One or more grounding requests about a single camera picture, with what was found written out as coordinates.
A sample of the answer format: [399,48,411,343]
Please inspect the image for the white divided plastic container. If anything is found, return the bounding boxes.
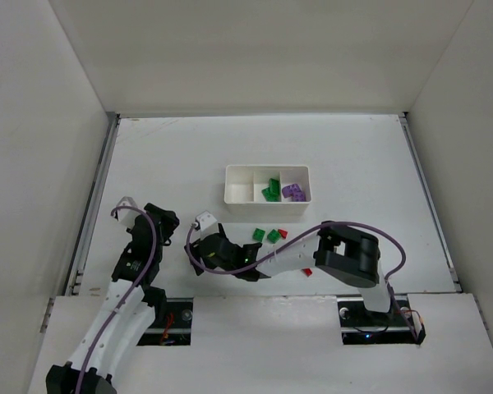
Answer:
[223,164,312,217]

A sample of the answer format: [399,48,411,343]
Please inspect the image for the red slope lego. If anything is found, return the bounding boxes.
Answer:
[277,229,288,239]

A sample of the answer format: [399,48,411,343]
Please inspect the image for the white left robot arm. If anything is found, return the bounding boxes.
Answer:
[45,199,180,393]

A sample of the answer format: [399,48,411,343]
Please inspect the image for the short green lego plate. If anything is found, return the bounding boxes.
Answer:
[269,178,280,195]

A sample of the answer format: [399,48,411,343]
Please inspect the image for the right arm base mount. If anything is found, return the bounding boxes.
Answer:
[338,297,426,346]

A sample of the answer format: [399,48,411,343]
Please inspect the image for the large purple arch lego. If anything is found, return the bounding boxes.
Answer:
[281,183,302,199]

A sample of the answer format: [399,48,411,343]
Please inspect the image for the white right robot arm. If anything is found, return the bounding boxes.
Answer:
[185,222,392,314]

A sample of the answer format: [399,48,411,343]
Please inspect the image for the green square lego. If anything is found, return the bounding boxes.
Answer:
[252,228,265,243]
[266,229,282,244]

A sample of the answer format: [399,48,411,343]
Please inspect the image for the long green lego plate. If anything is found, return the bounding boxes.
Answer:
[261,187,280,202]

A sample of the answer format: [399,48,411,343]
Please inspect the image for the small purple curved lego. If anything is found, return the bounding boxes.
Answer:
[292,190,306,202]

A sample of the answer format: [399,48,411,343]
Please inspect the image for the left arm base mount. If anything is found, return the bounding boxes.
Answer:
[137,298,193,347]

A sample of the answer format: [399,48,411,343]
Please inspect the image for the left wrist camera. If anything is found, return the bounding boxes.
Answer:
[113,196,140,230]

